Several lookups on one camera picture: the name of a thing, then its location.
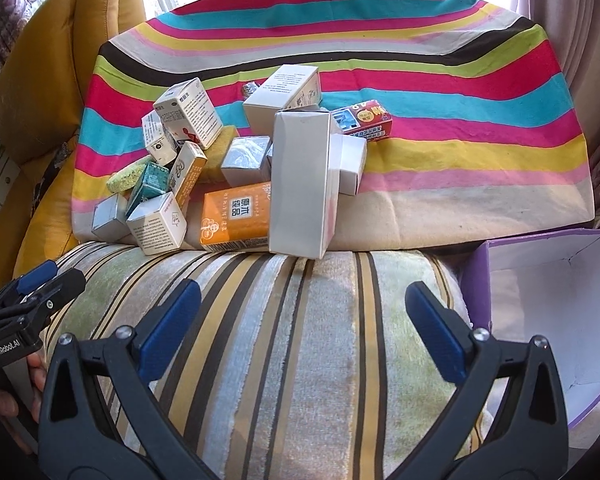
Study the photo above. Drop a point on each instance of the tall white box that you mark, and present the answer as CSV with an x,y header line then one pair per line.
x,y
300,185

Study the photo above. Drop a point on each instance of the white box red figure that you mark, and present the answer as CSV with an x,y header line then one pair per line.
x,y
190,115

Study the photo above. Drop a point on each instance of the red and blue box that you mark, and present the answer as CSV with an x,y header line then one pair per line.
x,y
365,120

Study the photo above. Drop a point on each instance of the white box silver top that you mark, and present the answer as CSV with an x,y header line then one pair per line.
x,y
155,225

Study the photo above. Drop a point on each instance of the orange and white box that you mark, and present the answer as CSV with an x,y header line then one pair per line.
x,y
235,215

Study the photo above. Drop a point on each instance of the small silver box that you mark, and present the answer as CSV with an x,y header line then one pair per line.
x,y
109,217

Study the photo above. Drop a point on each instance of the teal box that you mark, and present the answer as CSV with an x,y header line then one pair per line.
x,y
147,187

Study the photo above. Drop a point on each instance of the colourful striped cloth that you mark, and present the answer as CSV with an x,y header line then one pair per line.
x,y
430,110

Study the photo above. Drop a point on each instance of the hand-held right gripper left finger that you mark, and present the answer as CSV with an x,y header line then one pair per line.
x,y
172,330

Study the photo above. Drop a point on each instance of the large white text box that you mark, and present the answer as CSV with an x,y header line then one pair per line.
x,y
285,90

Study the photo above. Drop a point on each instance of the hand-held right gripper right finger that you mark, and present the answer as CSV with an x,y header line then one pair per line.
x,y
440,335

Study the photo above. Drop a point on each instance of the person's left hand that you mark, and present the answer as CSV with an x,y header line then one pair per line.
x,y
36,372

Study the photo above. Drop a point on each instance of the silver foil box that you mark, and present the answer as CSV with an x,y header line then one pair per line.
x,y
245,160

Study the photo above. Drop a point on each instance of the yellow armchair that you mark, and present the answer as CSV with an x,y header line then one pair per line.
x,y
45,75

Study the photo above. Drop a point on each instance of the purple cardboard box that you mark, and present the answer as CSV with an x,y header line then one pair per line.
x,y
540,310

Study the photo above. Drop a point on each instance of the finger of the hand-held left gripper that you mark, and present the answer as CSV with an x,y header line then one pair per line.
x,y
36,276
55,292

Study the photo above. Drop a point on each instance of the white and gold box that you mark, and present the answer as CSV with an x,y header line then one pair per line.
x,y
189,172

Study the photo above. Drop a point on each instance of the yellow sponge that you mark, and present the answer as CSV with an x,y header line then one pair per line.
x,y
219,155

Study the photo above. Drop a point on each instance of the beige striped plush blanket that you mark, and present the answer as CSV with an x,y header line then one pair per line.
x,y
290,360

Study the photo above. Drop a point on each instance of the black and white box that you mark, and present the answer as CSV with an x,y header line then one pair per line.
x,y
157,140

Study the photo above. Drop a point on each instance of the green sponge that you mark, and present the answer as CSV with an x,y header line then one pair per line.
x,y
125,177

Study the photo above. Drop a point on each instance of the small foil-wrapped object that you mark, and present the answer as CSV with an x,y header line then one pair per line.
x,y
251,90

